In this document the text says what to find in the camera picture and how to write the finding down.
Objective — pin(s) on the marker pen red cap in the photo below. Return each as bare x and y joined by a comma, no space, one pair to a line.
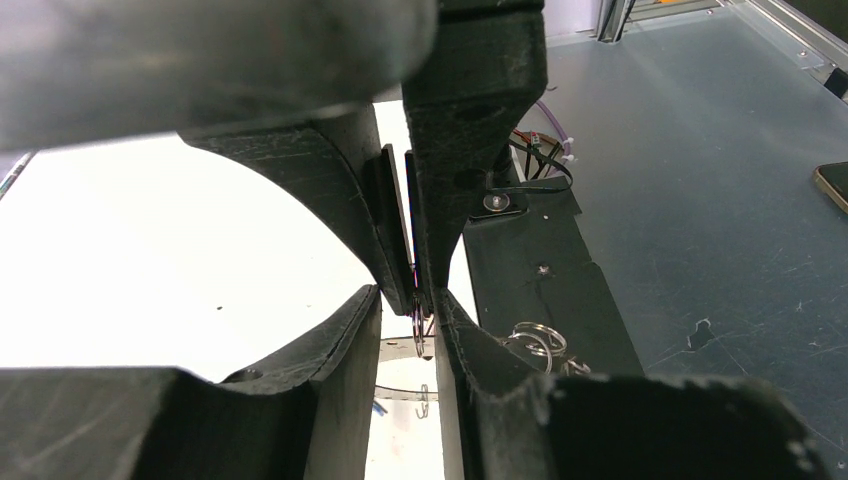
13,170

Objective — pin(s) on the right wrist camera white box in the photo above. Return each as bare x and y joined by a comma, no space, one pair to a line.
83,71

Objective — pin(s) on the large perforated metal keyring disc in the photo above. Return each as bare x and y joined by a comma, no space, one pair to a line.
492,366

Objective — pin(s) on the phone on side table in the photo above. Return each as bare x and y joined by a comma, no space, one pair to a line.
831,180

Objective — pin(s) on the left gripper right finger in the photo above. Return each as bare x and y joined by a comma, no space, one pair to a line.
624,427

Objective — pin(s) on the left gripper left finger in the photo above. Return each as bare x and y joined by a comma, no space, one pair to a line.
302,412

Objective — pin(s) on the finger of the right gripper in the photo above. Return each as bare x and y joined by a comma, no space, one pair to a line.
486,69
339,170

